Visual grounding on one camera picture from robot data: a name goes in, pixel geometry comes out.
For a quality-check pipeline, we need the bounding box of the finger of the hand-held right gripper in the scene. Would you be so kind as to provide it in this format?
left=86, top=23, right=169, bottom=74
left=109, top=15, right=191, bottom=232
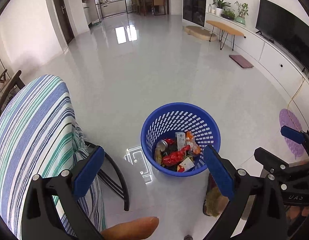
left=281, top=126, right=309, bottom=161
left=254, top=147, right=295, bottom=178

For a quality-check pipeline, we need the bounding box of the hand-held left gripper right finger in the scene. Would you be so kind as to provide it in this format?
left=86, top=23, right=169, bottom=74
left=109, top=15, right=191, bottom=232
left=203, top=145, right=288, bottom=240

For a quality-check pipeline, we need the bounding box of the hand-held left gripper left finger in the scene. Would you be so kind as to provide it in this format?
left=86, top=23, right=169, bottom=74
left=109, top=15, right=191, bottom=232
left=21, top=145, right=105, bottom=240

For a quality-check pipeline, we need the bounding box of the white red paper carton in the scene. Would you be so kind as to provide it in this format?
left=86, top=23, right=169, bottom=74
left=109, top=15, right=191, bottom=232
left=177, top=156, right=195, bottom=172

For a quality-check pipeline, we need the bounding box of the orange white wrapper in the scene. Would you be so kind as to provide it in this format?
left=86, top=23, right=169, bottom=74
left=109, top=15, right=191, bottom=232
left=186, top=131, right=201, bottom=155

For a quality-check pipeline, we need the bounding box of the long red plastic wrapper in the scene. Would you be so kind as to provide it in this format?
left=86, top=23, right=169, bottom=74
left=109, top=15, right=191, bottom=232
left=161, top=145, right=191, bottom=167

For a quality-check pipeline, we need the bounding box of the white milk carton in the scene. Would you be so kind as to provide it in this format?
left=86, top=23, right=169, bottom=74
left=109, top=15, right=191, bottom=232
left=175, top=131, right=187, bottom=152

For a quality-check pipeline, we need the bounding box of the crushed red soda can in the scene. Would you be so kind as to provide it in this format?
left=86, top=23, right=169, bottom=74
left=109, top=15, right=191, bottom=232
left=157, top=138, right=175, bottom=153

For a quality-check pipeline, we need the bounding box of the blue plastic basket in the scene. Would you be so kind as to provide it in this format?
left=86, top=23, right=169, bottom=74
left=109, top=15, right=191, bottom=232
left=141, top=102, right=221, bottom=177

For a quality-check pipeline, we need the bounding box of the person's right hand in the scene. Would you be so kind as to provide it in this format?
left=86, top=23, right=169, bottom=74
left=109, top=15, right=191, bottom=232
left=286, top=205, right=309, bottom=220

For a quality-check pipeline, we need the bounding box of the person's left hand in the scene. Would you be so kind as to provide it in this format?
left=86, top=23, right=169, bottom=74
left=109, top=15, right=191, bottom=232
left=101, top=216, right=159, bottom=240

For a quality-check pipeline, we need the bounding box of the purple round mat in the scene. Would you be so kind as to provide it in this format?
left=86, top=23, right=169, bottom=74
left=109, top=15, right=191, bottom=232
left=279, top=109, right=306, bottom=159

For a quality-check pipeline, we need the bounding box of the furry brown slipper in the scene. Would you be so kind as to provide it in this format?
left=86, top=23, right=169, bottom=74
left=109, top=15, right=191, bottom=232
left=203, top=172, right=230, bottom=217

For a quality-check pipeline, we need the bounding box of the striped tablecloth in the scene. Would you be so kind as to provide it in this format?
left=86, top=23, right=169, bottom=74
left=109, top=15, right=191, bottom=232
left=0, top=74, right=107, bottom=239

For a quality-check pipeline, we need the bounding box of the white television console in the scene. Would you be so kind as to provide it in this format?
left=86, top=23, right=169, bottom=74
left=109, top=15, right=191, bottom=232
left=206, top=11, right=309, bottom=93

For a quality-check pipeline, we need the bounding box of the dark red flat board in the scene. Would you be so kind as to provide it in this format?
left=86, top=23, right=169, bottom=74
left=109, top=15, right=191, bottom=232
left=229, top=54, right=254, bottom=68

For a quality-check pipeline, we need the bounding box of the black television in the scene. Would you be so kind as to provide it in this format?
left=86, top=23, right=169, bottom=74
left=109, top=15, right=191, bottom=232
left=255, top=0, right=309, bottom=74

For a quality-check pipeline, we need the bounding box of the wooden sofa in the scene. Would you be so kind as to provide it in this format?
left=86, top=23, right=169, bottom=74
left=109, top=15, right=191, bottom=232
left=0, top=69, right=22, bottom=120

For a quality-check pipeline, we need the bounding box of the plant in green pot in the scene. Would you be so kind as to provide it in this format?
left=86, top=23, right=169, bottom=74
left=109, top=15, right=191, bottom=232
left=234, top=1, right=248, bottom=25

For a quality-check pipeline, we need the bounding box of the oval wooden side table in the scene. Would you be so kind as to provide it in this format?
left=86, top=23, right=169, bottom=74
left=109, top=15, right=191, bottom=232
left=206, top=20, right=245, bottom=51

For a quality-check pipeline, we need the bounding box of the low plant in dark tray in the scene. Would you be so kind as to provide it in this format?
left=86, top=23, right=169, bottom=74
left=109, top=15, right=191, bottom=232
left=222, top=9, right=236, bottom=20

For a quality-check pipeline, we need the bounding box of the plant in white pot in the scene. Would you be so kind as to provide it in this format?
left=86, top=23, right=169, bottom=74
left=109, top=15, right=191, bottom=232
left=212, top=0, right=231, bottom=15

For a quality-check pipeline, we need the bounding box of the dark brown door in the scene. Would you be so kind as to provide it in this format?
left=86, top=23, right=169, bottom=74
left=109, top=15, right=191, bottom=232
left=51, top=0, right=75, bottom=46

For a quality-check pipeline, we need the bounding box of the black glass cabinet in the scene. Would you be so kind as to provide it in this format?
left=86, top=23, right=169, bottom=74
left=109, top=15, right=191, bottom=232
left=182, top=0, right=207, bottom=27

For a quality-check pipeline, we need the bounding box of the kitchen counter cabinet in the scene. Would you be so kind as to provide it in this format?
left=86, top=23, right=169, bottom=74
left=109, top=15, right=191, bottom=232
left=99, top=1, right=127, bottom=18

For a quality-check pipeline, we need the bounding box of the light brown dining chair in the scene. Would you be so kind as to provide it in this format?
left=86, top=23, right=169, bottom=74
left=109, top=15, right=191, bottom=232
left=152, top=0, right=167, bottom=16

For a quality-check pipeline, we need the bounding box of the yellow cable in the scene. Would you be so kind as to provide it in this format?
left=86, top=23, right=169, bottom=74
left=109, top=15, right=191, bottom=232
left=287, top=76, right=306, bottom=140

